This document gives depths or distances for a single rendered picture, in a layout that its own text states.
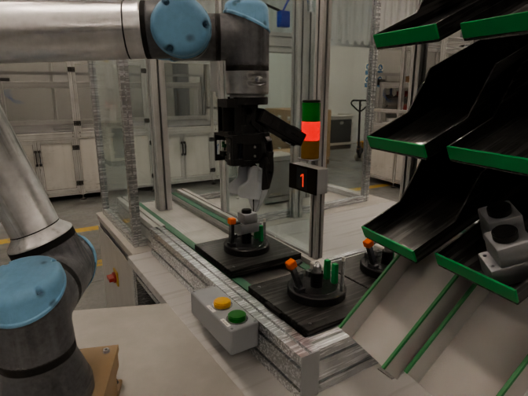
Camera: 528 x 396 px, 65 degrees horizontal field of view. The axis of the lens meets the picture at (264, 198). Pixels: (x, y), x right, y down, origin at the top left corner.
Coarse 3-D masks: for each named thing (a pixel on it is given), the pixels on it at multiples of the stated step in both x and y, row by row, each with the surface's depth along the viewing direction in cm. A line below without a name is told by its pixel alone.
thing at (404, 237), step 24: (432, 168) 77; (456, 168) 80; (480, 168) 79; (408, 192) 77; (432, 192) 78; (456, 192) 75; (480, 192) 66; (384, 216) 76; (408, 216) 75; (432, 216) 72; (456, 216) 65; (384, 240) 69; (408, 240) 69; (432, 240) 64
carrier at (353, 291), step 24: (312, 264) 113; (336, 264) 100; (264, 288) 103; (288, 288) 99; (312, 288) 98; (336, 288) 98; (360, 288) 103; (288, 312) 92; (312, 312) 92; (336, 312) 92
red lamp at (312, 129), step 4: (304, 124) 111; (308, 124) 110; (312, 124) 110; (316, 124) 111; (304, 128) 111; (308, 128) 111; (312, 128) 111; (316, 128) 111; (304, 132) 112; (308, 132) 111; (312, 132) 111; (316, 132) 111; (308, 136) 111; (312, 136) 111; (316, 136) 112; (304, 140) 112; (308, 140) 112; (312, 140) 111; (316, 140) 112
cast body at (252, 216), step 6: (246, 210) 124; (240, 216) 125; (246, 216) 123; (252, 216) 124; (240, 222) 126; (246, 222) 124; (252, 222) 125; (258, 222) 126; (234, 228) 127; (240, 228) 123; (246, 228) 124; (252, 228) 125; (258, 228) 127; (240, 234) 124
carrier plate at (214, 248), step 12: (216, 240) 135; (276, 240) 135; (204, 252) 126; (216, 252) 125; (276, 252) 125; (288, 252) 125; (216, 264) 120; (228, 264) 117; (240, 264) 117; (252, 264) 117; (264, 264) 118; (276, 264) 121
